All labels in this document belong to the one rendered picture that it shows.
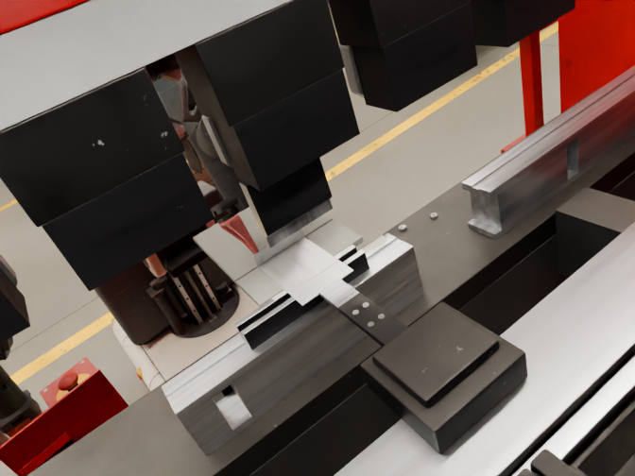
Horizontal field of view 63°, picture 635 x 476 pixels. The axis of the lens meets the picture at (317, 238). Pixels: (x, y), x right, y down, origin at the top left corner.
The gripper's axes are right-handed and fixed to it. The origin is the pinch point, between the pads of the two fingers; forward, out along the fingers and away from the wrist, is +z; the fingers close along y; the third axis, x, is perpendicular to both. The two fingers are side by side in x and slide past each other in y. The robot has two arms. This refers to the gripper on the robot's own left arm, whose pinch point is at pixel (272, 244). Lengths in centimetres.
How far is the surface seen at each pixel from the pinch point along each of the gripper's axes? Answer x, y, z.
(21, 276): 292, -80, -36
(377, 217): 158, 92, 33
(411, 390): -32.9, -3.7, 14.9
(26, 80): -29.2, -17.6, -24.5
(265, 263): -0.9, -2.8, 1.8
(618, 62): 5, 86, 6
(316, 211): -12.9, 4.0, -2.0
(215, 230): 14.1, -4.1, -5.7
